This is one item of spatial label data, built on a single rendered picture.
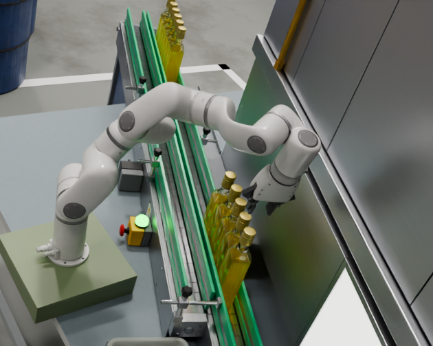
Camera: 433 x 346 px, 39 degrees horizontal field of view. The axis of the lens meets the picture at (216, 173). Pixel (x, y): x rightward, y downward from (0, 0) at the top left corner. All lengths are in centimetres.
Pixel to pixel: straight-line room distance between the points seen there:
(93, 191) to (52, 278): 35
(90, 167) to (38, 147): 82
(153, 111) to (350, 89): 48
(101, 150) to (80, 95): 251
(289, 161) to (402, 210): 27
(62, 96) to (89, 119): 152
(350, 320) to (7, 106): 291
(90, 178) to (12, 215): 57
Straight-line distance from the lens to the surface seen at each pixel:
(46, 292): 182
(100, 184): 161
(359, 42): 156
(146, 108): 149
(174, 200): 210
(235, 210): 173
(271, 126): 136
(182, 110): 148
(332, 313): 151
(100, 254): 194
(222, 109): 143
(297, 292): 166
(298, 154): 137
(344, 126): 156
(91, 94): 419
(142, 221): 203
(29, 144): 242
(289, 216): 172
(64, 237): 183
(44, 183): 226
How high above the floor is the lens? 222
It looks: 36 degrees down
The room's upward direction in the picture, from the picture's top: 20 degrees clockwise
